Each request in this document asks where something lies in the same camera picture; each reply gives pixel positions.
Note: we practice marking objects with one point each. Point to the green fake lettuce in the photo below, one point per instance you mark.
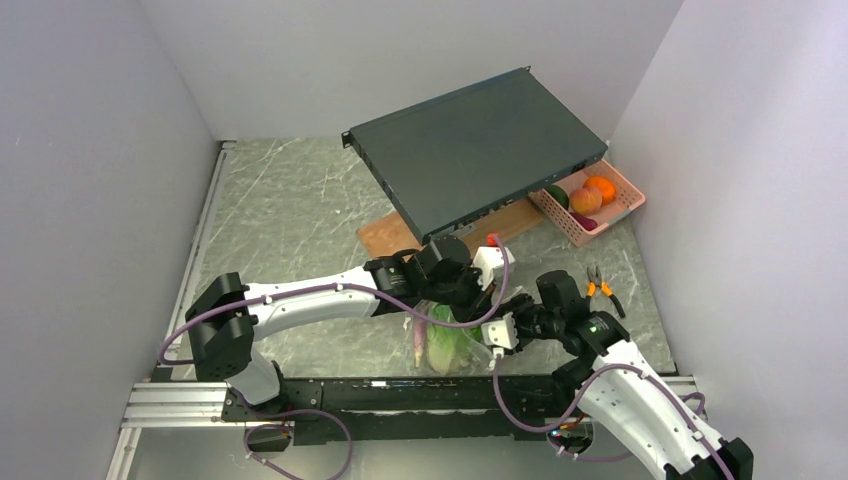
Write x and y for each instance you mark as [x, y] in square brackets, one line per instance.
[449, 351]

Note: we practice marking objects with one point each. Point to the brown wooden board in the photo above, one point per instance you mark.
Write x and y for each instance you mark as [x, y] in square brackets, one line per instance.
[390, 234]

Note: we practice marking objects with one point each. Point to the purple fake eggplant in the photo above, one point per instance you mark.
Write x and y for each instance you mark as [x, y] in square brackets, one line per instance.
[586, 223]

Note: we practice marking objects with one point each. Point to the aluminium frame rail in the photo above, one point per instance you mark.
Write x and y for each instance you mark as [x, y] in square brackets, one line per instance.
[162, 406]

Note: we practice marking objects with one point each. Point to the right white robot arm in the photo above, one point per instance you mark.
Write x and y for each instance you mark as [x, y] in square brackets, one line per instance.
[610, 380]

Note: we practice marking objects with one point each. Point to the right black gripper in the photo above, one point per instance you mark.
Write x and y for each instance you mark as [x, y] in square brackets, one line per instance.
[516, 305]

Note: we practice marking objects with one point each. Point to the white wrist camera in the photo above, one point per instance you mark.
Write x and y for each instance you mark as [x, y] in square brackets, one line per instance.
[500, 335]
[494, 261]

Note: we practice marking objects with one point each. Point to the pink perforated plastic tray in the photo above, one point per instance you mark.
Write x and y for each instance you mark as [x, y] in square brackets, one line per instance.
[628, 198]

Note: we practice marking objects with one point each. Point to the red orange fake peach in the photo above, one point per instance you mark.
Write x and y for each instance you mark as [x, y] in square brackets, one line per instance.
[585, 201]

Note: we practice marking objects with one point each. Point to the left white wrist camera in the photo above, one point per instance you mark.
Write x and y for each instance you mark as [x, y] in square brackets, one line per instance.
[494, 261]

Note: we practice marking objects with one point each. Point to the orange fake fruit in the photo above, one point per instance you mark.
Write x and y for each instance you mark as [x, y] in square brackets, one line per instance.
[605, 186]

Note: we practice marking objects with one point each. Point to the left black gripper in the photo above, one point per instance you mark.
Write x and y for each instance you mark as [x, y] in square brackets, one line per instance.
[481, 302]

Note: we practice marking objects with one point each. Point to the dark rack server chassis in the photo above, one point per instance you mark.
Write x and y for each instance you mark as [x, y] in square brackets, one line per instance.
[457, 157]

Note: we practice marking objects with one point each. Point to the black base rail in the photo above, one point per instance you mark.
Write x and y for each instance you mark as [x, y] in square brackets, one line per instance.
[420, 408]

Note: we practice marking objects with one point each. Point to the clear zip top bag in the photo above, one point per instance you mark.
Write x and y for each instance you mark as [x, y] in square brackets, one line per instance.
[416, 328]

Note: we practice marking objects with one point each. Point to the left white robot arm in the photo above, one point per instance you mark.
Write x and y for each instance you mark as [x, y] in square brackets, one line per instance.
[230, 316]

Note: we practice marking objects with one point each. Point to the orange handled pliers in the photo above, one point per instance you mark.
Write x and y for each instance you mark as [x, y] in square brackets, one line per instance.
[595, 283]

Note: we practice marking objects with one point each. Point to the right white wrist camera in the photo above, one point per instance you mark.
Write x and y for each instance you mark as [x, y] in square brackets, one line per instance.
[500, 335]

